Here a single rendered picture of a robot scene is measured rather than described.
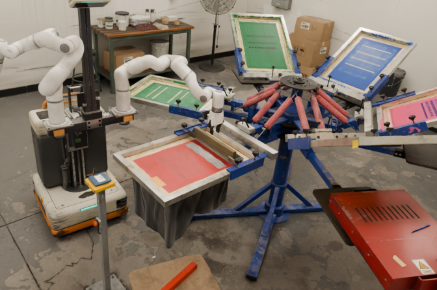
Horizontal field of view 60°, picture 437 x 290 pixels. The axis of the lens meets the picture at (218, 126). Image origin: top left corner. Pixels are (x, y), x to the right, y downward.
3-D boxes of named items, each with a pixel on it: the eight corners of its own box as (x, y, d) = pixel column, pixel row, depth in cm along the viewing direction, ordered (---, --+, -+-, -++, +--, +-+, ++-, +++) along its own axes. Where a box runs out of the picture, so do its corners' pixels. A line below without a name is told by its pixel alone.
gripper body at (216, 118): (219, 105, 252) (217, 119, 257) (207, 108, 246) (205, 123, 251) (226, 109, 247) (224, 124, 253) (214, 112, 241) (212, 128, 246)
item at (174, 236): (171, 248, 237) (173, 194, 218) (168, 245, 240) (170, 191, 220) (225, 219, 266) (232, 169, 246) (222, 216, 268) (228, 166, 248)
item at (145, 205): (168, 251, 236) (170, 196, 216) (131, 211, 265) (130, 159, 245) (172, 248, 238) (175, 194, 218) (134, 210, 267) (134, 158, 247)
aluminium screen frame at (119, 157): (164, 207, 207) (164, 201, 205) (112, 158, 244) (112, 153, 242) (263, 163, 255) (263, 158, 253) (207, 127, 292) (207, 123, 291)
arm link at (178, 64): (149, 66, 241) (158, 60, 254) (173, 89, 244) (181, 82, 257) (164, 48, 233) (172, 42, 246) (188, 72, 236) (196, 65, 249)
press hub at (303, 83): (274, 233, 334) (305, 90, 272) (244, 209, 359) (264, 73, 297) (302, 215, 358) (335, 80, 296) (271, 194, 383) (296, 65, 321)
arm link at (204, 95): (185, 77, 248) (209, 99, 250) (178, 84, 236) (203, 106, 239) (193, 68, 243) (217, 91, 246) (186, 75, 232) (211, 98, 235)
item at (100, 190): (99, 311, 253) (90, 196, 208) (85, 289, 267) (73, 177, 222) (129, 294, 266) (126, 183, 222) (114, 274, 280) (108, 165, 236)
